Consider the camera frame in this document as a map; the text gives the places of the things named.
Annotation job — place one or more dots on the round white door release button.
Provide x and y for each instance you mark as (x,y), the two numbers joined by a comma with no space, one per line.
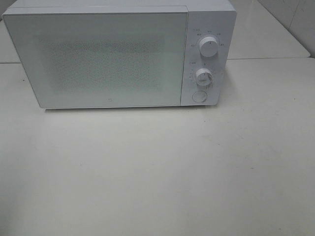
(199,96)

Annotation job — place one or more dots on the white adjacent table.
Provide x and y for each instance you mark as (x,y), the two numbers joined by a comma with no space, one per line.
(259,35)

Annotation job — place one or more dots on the white microwave oven body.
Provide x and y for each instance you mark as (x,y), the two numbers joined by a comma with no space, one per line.
(205,17)

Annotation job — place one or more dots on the white microwave door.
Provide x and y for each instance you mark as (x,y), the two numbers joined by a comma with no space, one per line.
(101,56)

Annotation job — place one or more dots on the white microwave knob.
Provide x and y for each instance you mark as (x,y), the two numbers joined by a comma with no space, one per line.
(208,46)
(203,77)

